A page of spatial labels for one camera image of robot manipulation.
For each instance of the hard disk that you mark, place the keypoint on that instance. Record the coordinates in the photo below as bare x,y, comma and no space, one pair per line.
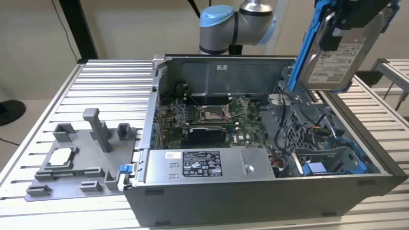
332,69

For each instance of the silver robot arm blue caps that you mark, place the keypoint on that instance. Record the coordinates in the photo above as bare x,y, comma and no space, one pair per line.
224,31

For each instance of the metal disk bay cage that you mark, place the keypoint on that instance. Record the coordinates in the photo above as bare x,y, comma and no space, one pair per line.
293,134

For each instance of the slatted metal side table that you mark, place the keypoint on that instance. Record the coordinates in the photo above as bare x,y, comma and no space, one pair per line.
396,69

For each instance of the metal locking lever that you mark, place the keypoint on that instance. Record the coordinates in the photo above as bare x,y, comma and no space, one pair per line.
242,107
194,100

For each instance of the green motherboard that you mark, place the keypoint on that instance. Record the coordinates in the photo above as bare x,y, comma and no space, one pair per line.
250,119

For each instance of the black RAM slot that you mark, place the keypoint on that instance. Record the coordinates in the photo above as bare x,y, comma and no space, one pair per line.
211,124
208,101
208,96

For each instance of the CPU socket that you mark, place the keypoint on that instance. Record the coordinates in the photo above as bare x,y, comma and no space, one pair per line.
212,113

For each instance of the blue plastic drive tray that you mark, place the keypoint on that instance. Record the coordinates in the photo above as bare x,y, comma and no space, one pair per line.
315,169

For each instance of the silver power supply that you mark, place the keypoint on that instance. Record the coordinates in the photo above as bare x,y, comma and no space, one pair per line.
160,167

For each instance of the black open PC case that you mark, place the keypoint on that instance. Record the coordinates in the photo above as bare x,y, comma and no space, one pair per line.
224,203

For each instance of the blue case latch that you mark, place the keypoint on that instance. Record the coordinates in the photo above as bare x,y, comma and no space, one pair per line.
124,169

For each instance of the grey plastic parts rack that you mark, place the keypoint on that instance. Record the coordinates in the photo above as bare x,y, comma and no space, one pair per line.
92,153

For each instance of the green RAM stick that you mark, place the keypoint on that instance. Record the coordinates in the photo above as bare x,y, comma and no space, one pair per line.
80,172

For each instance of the silver CPU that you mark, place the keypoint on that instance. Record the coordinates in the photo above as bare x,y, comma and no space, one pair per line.
60,157

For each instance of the black round stand base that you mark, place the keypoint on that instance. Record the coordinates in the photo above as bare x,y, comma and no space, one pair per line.
12,111

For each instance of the black metal post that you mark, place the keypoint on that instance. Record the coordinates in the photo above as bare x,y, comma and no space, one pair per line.
80,31

